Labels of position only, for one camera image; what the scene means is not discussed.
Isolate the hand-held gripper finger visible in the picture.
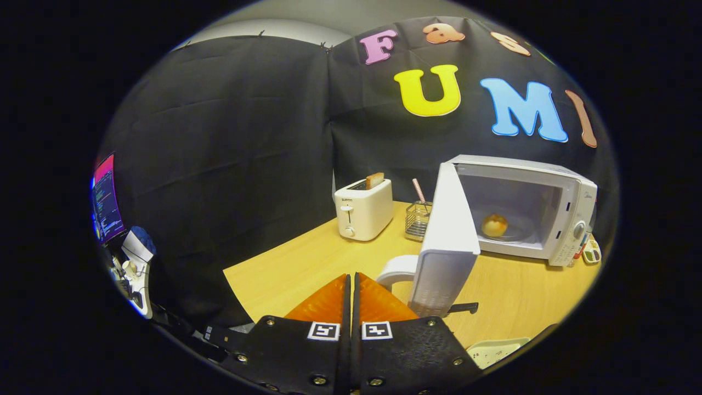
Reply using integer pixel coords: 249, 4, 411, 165
354, 272, 483, 395
217, 273, 352, 395

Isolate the white microwave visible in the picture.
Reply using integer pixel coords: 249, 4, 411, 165
376, 154, 598, 319

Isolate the golden bread roll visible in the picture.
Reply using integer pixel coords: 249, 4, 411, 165
481, 213, 509, 238

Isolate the pale green tray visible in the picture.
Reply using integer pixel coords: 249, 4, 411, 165
466, 337, 531, 369

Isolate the white toaster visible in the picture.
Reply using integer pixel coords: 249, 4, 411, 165
334, 178, 394, 242

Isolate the white hand-held device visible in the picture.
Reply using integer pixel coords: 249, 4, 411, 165
110, 226, 157, 320

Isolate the computer monitor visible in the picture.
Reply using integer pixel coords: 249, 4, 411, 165
91, 154, 127, 245

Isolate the wire mesh holder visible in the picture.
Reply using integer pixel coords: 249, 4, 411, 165
405, 201, 433, 242

